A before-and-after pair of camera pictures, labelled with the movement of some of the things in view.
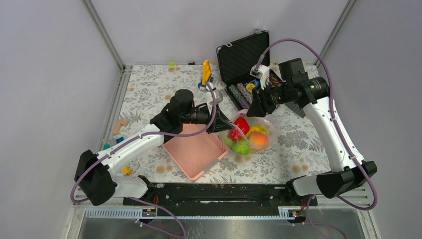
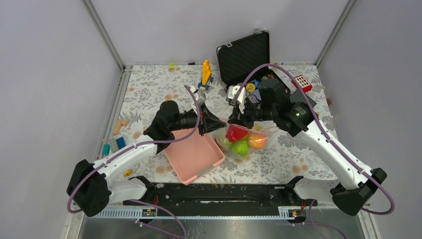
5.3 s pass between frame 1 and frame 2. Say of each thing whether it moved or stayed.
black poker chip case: stayed
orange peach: stayed
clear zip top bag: moved
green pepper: stayed
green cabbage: moved
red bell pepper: stayed
